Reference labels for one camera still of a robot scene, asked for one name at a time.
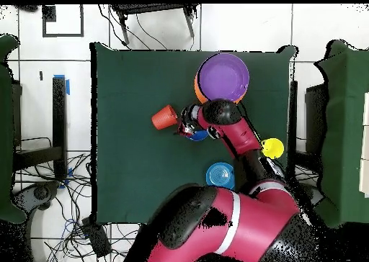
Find dark blue plastic bowl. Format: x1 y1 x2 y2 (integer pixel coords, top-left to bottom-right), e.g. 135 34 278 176
185 129 210 143

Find red plastic cup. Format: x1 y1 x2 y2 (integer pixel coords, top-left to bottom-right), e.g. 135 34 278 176
151 104 179 131

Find large yellow plastic bowl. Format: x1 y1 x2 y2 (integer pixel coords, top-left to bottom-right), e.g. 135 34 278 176
193 71 246 105

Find purple plastic bowl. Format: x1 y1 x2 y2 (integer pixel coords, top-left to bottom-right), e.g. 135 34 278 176
197 52 251 103

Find light blue plastic bowl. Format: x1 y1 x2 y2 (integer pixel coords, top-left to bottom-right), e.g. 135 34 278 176
205 161 236 191

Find dark green tablecloth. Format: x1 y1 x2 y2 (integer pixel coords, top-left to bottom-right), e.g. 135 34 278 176
89 42 298 227

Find yellow plastic cup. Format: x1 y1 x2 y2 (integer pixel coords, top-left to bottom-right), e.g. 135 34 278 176
260 137 285 161

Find blue tape strip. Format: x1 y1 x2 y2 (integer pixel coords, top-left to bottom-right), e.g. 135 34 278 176
53 73 71 96

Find black metal stool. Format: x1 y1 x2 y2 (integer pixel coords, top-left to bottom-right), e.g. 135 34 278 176
110 4 200 47

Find black power strip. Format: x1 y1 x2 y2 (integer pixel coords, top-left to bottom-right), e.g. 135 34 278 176
81 217 112 258

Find green cloth side table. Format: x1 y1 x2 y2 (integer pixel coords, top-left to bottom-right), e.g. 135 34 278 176
0 34 28 224
315 40 369 228

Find black chair base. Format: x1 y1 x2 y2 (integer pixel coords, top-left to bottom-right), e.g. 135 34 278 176
11 181 61 214

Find white boxes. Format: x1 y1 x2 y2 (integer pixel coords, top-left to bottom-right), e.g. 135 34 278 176
358 91 369 198

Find person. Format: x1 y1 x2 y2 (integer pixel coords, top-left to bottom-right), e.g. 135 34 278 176
15 4 40 13

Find black table frame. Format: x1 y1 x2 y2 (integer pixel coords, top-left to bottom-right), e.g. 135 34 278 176
12 76 68 180
288 80 298 182

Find tangle of floor cables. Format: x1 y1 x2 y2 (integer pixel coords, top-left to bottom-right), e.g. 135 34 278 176
12 136 139 262

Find black square floor frame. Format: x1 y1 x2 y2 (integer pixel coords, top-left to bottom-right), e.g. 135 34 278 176
42 4 85 38

